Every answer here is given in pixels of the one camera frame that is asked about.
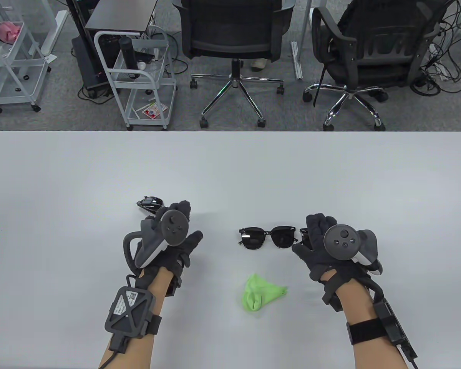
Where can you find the person's left forearm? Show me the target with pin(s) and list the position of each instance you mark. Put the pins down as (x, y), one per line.
(146, 338)

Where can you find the black sunglasses thin temples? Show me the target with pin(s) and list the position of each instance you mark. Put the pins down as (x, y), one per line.
(253, 238)

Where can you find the black mesh office chair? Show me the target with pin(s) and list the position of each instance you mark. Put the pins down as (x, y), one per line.
(368, 73)
(230, 38)

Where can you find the black caged tracker white label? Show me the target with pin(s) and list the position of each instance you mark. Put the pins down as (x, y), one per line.
(128, 311)

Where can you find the person's right hand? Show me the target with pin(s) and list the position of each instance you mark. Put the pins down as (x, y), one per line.
(315, 253)

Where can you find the pink cloth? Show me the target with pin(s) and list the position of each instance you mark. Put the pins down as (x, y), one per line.
(5, 30)

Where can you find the black square sunglasses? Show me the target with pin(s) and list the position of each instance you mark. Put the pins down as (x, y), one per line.
(304, 238)

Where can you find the dark brown side table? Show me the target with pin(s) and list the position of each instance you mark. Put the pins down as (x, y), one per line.
(119, 15)

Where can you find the red white packet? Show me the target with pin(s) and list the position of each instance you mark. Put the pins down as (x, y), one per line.
(153, 111)

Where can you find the black aviator sunglasses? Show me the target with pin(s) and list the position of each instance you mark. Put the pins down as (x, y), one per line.
(151, 203)

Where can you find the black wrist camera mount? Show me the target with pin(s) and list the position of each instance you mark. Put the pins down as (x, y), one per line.
(332, 296)
(173, 286)

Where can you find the small black device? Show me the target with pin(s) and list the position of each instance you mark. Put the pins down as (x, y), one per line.
(146, 57)

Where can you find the white paper tag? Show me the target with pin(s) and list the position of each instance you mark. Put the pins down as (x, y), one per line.
(50, 59)

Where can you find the black cylindrical bottle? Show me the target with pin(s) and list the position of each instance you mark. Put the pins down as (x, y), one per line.
(128, 54)

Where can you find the white metal shelf cart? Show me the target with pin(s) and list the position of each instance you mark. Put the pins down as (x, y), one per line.
(7, 82)

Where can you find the person's left hand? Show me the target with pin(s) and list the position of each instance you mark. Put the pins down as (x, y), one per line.
(173, 261)

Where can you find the black computer tower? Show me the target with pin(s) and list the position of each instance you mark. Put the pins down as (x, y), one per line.
(88, 65)

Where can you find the white power strip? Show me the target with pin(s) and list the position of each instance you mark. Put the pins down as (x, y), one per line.
(440, 71)

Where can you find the green microfibre cloth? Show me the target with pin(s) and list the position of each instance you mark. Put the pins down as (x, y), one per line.
(259, 292)

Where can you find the white desk leg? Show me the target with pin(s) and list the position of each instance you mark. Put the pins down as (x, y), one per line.
(296, 61)
(53, 34)

